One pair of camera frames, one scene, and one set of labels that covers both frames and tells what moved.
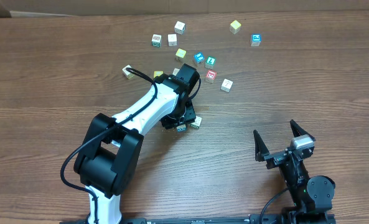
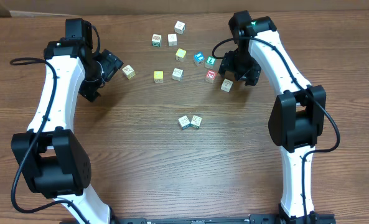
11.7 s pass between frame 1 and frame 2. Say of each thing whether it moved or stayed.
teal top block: stayed
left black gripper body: moved
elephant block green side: stayed
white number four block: stayed
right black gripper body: moved
